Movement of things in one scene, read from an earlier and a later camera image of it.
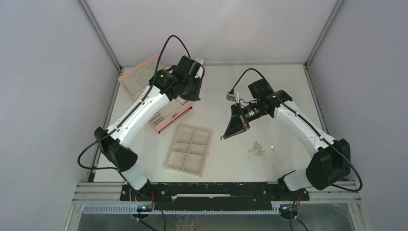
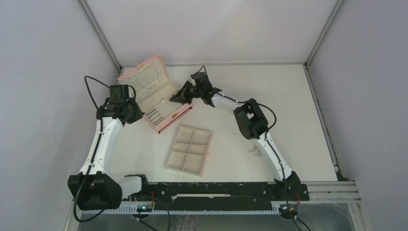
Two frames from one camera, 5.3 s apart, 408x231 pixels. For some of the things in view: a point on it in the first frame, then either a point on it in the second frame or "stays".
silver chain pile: x=257 y=149 stays
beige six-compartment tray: x=190 y=150 stays
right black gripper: x=238 y=124 -> x=182 y=96
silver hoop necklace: x=145 y=75 stays
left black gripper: x=194 y=96 -> x=138 y=113
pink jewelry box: x=135 y=82 stays
